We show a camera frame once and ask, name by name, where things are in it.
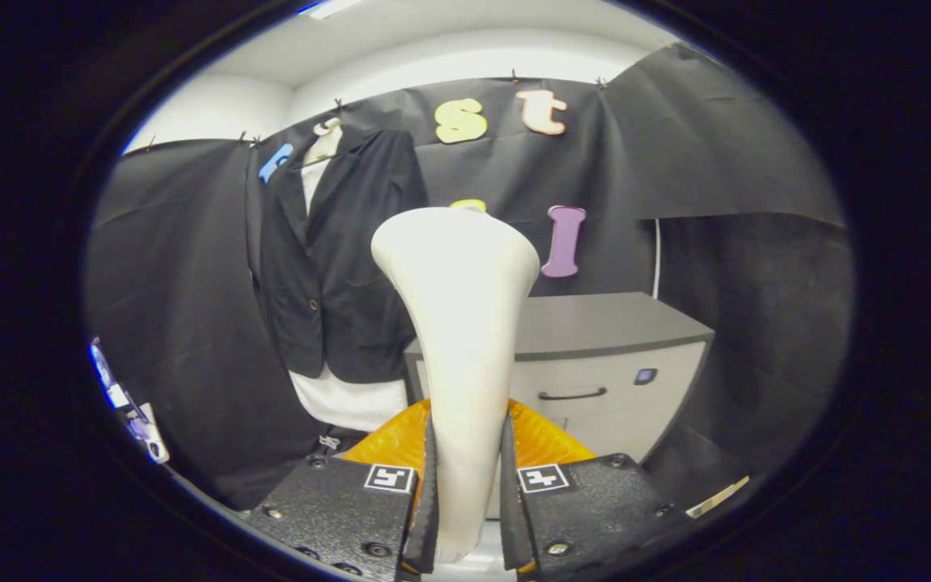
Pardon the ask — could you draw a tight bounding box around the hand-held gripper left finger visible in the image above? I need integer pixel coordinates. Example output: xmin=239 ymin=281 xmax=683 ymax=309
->
xmin=241 ymin=400 xmax=439 ymax=581

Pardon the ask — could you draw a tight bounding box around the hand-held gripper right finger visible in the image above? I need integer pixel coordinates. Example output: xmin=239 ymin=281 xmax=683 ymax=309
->
xmin=498 ymin=400 xmax=693 ymax=581

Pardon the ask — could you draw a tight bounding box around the white garment steamer head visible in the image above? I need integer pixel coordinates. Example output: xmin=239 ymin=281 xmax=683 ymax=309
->
xmin=370 ymin=207 xmax=541 ymax=563

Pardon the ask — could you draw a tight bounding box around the black suit jacket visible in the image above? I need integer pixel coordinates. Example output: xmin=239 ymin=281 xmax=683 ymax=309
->
xmin=259 ymin=128 xmax=430 ymax=385

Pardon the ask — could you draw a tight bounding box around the white steamer ironing board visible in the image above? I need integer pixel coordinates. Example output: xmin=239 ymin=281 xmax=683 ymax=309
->
xmin=288 ymin=158 xmax=408 ymax=433

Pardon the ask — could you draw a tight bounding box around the cream steamer hanger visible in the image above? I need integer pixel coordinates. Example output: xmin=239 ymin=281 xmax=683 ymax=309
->
xmin=304 ymin=117 xmax=345 ymax=167

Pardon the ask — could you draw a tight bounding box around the beige cabinet with dark top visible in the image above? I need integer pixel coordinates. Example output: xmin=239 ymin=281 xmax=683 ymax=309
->
xmin=403 ymin=292 xmax=715 ymax=518

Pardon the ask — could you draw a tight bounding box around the blue and white object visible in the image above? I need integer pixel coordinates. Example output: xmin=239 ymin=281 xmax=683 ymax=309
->
xmin=90 ymin=338 xmax=170 ymax=465

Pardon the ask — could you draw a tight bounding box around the black backdrop cloth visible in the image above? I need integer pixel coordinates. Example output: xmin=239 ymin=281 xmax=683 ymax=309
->
xmin=84 ymin=42 xmax=854 ymax=512

